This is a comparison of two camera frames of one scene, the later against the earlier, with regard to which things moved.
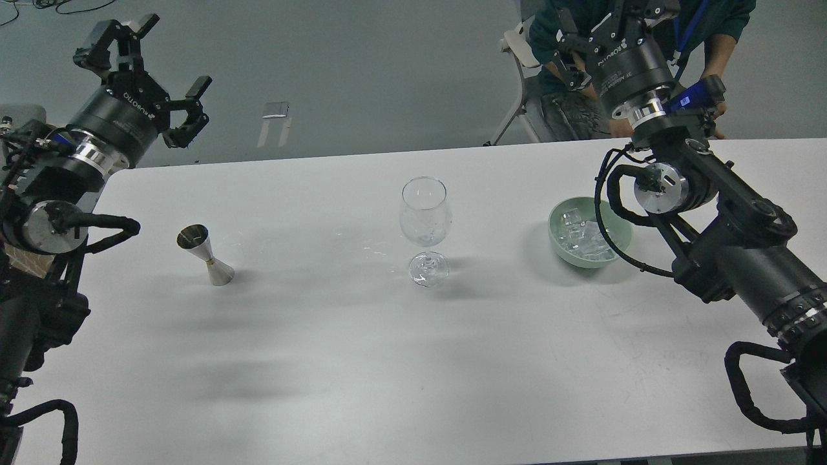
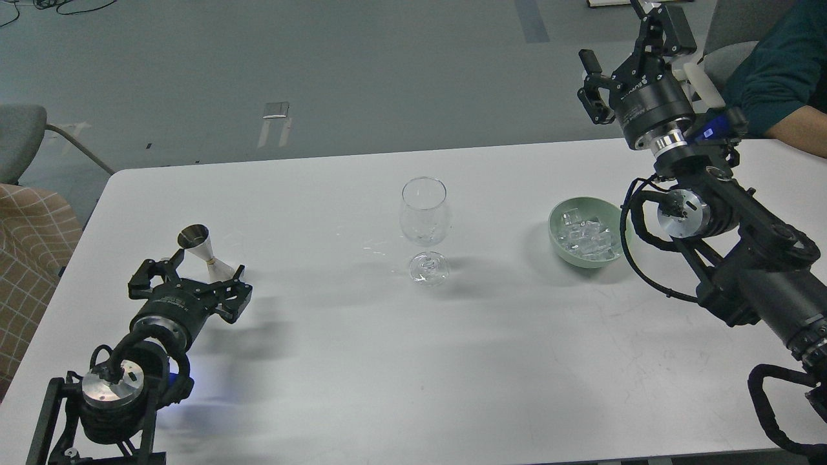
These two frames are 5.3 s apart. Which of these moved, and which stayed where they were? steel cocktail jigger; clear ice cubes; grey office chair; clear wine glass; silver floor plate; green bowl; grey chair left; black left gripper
Moved: black left gripper; grey office chair
Stayed: clear ice cubes; clear wine glass; green bowl; grey chair left; silver floor plate; steel cocktail jigger
